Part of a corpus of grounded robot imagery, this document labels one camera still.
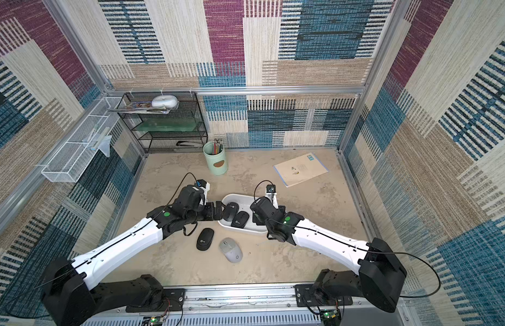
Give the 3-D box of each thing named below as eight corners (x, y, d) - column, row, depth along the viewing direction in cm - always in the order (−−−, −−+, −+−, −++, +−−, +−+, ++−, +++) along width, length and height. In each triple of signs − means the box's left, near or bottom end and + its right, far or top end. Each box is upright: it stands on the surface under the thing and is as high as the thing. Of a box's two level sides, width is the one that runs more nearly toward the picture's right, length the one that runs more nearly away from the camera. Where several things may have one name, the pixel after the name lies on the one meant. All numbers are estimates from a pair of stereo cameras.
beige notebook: (286, 188, 107) (287, 185, 105) (273, 168, 116) (273, 165, 114) (327, 172, 114) (328, 169, 112) (312, 154, 122) (313, 151, 121)
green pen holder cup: (205, 172, 112) (198, 149, 99) (212, 161, 117) (206, 138, 104) (223, 177, 110) (218, 155, 97) (229, 166, 115) (226, 143, 102)
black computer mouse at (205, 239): (196, 250, 87) (194, 247, 85) (203, 229, 93) (202, 226, 90) (208, 252, 86) (207, 249, 84) (214, 231, 92) (213, 228, 90)
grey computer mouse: (216, 249, 87) (215, 246, 85) (227, 237, 90) (226, 234, 88) (235, 267, 83) (235, 264, 80) (246, 253, 86) (246, 250, 83)
